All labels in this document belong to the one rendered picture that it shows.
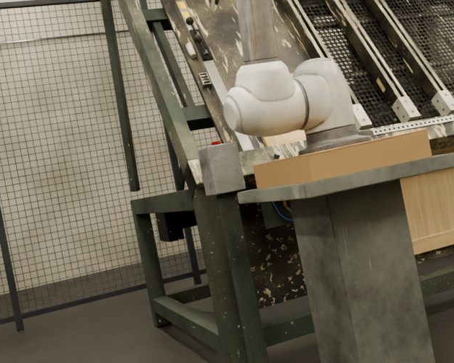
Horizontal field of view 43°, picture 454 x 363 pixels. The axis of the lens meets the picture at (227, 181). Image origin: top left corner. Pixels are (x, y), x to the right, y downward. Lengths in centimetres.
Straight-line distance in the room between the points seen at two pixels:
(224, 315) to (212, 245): 28
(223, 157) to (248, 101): 52
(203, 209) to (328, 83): 82
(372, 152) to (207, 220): 90
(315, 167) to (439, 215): 170
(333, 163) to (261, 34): 41
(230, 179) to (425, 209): 131
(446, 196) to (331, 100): 157
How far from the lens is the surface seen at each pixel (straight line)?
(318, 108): 171
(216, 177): 208
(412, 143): 169
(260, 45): 166
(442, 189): 318
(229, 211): 213
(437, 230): 315
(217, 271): 232
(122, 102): 351
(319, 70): 175
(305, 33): 301
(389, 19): 332
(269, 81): 163
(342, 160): 156
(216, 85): 263
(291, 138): 256
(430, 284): 284
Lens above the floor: 79
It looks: level
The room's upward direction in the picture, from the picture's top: 11 degrees counter-clockwise
